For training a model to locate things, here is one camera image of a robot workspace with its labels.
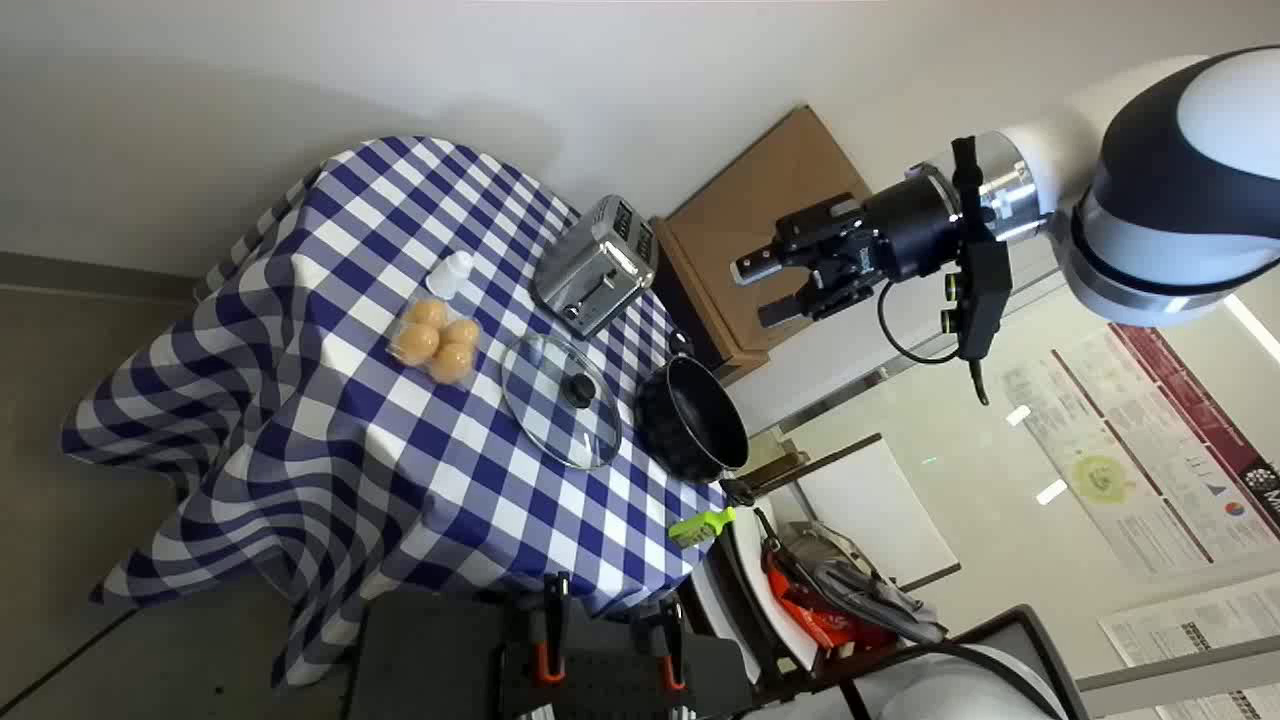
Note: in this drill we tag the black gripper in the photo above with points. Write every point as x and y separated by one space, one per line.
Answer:
907 225

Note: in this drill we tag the silver two-slot toaster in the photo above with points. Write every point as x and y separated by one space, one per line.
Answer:
588 266

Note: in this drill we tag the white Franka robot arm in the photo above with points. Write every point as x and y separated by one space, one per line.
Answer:
1175 174

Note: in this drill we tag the brown cardboard box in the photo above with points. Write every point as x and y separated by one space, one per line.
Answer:
752 240

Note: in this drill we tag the black cooking pot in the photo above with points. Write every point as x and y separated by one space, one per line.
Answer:
694 422

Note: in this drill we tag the white framed board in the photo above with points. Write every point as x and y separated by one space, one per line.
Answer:
880 515

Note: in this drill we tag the small green plastic object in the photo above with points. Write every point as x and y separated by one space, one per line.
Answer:
700 524

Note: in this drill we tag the glass lid with black knob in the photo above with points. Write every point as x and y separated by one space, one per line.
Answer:
560 398

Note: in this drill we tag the white round dish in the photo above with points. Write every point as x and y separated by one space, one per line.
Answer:
745 584

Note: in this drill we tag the orange tool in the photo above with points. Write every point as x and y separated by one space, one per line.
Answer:
807 604

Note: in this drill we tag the golden bread bun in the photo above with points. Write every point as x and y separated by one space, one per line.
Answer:
453 362
461 333
424 317
414 347

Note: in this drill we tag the small white shaker bottle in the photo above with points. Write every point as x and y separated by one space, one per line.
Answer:
449 275

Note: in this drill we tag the orange black clamp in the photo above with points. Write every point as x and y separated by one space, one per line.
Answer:
674 654
549 641

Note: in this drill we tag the blue white checkered tablecloth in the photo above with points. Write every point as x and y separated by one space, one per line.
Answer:
401 455

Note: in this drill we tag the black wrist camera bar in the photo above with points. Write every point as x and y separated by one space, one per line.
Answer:
987 266

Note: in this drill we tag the wall poster with red band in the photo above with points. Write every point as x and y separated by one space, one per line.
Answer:
1160 455

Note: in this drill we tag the white paper wall sheet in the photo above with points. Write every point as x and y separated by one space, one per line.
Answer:
1201 622

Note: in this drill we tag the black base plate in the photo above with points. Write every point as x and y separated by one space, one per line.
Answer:
441 663

